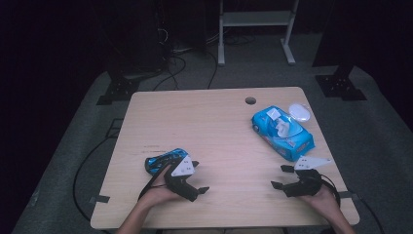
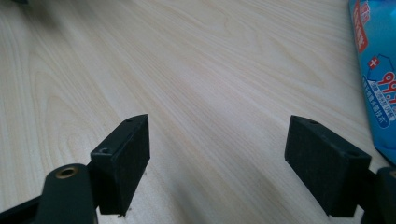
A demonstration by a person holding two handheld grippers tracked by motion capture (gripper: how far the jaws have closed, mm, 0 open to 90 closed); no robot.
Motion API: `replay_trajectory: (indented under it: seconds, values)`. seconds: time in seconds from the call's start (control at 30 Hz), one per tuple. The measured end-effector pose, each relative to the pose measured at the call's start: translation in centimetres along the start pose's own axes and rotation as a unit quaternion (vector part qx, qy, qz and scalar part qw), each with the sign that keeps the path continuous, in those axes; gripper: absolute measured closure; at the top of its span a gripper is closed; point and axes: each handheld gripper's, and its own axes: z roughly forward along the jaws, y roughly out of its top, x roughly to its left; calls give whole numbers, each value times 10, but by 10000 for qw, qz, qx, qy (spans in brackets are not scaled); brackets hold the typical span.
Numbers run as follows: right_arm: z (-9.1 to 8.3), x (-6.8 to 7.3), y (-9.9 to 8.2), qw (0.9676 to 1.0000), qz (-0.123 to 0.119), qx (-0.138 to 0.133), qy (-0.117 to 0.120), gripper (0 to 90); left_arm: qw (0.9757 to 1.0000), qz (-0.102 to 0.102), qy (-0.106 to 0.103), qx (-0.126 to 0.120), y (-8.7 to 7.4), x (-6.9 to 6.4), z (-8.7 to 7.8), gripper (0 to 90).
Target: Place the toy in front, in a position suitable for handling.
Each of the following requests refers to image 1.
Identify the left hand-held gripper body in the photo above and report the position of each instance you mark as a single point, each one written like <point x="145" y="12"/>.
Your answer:
<point x="183" y="169"/>

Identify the black stand base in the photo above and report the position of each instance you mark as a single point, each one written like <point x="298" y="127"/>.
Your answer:
<point x="118" y="91"/>
<point x="341" y="86"/>

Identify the blue wet wipes pack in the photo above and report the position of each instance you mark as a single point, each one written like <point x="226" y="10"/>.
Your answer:
<point x="293" y="143"/>

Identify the white wet wipe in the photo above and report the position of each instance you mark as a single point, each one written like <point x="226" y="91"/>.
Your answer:
<point x="283" y="127"/>

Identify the white oval plastic lid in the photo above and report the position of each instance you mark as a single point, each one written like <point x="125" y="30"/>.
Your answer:
<point x="299" y="112"/>

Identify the black tape strip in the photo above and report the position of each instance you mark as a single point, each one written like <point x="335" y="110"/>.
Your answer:
<point x="100" y="199"/>
<point x="349" y="195"/>

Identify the person's left hand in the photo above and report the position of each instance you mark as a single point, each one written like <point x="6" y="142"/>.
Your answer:
<point x="159" y="192"/>

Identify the white metal stand frame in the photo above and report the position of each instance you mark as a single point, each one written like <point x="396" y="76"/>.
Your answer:
<point x="256" y="19"/>

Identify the person's right hand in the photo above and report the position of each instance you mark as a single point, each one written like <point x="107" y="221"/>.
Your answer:
<point x="321" y="201"/>

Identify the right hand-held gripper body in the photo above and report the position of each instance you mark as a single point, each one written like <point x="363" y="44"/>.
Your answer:
<point x="305" y="185"/>

